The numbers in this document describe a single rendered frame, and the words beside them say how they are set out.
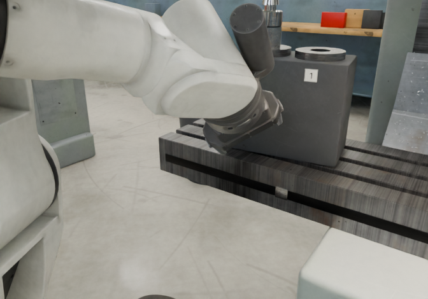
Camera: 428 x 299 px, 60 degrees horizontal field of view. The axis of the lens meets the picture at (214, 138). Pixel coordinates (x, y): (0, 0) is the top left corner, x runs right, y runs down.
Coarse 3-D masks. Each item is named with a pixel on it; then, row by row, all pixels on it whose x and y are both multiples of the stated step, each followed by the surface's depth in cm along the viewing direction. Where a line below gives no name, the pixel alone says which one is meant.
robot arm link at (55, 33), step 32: (0, 0) 23; (32, 0) 24; (64, 0) 26; (96, 0) 29; (0, 32) 23; (32, 32) 24; (64, 32) 25; (96, 32) 27; (128, 32) 29; (0, 64) 24; (32, 64) 25; (64, 64) 27; (96, 64) 28; (128, 64) 30
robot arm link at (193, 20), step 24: (192, 0) 39; (168, 24) 39; (192, 24) 38; (216, 24) 38; (240, 24) 36; (264, 24) 37; (192, 48) 37; (216, 48) 36; (240, 48) 40; (264, 48) 39; (264, 72) 43; (216, 120) 45
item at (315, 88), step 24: (288, 48) 70; (312, 48) 70; (336, 48) 70; (288, 72) 66; (312, 72) 64; (336, 72) 62; (288, 96) 67; (312, 96) 65; (336, 96) 64; (288, 120) 69; (312, 120) 67; (336, 120) 65; (240, 144) 75; (264, 144) 73; (288, 144) 71; (312, 144) 68; (336, 144) 66
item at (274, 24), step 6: (270, 18) 68; (276, 18) 68; (270, 24) 68; (276, 24) 69; (270, 30) 69; (276, 30) 69; (270, 36) 69; (276, 36) 70; (270, 42) 70; (276, 42) 70
